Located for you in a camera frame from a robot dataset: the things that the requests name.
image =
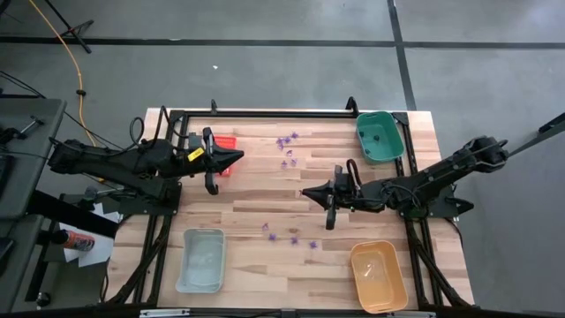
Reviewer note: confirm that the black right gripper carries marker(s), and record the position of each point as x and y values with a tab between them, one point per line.
346	196

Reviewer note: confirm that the black metal beam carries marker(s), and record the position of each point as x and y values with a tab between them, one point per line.
70	214

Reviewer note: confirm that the black table edge bracket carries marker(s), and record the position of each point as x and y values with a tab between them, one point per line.
213	106
351	105

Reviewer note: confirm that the teal plastic bin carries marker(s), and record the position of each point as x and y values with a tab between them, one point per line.
388	141

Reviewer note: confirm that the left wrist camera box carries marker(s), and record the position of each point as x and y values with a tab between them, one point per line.
196	140

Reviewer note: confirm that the black tripod stand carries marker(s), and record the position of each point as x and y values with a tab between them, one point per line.
73	32

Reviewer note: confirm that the silver metal bracket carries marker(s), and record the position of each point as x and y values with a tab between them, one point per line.
163	313
410	314

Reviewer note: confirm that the black clamp tool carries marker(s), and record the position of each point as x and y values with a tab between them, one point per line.
33	124

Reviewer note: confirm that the black slanted pole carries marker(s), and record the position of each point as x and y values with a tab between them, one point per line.
554	126

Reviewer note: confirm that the grey side table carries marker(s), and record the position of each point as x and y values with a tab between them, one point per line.
31	190

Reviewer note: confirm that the orange and black can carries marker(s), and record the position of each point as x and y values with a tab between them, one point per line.
79	241

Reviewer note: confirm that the pale grey plastic bin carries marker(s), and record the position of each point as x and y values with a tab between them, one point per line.
201	274

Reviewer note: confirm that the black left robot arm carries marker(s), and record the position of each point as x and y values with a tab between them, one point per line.
110	161

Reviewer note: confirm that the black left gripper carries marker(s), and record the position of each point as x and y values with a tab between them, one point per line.
198	168

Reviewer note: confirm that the white paper sheets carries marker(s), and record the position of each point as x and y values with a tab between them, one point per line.
99	252

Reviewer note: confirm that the yellow tape tag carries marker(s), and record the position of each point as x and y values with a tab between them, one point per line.
196	154

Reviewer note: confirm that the yellow plastic bin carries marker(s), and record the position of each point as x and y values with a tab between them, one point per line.
384	291

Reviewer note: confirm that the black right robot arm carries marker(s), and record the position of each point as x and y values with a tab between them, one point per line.
432	176

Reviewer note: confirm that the black caster wheel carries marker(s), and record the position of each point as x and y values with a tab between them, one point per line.
42	299

